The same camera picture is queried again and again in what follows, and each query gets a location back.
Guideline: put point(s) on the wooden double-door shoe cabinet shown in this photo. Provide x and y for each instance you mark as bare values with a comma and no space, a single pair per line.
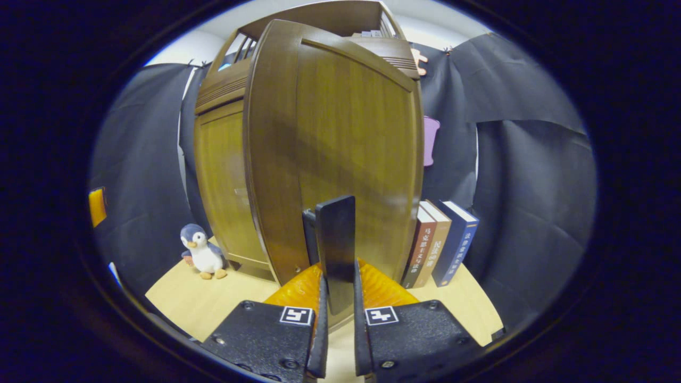
319,13

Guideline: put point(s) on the black backdrop cloth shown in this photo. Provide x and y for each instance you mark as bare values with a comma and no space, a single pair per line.
532,186

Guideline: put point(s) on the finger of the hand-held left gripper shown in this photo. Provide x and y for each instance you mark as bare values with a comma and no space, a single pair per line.
97,207

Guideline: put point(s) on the blue book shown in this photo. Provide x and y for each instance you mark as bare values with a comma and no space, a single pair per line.
457,244

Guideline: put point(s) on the wooden shoe cabinet door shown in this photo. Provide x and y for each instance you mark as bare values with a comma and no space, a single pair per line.
346,133
223,175

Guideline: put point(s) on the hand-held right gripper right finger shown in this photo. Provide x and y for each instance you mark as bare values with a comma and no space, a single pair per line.
360,346

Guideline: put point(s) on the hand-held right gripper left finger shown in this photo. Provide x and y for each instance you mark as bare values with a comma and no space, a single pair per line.
322,346

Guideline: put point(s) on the tan book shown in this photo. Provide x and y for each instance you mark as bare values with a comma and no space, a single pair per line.
435,244

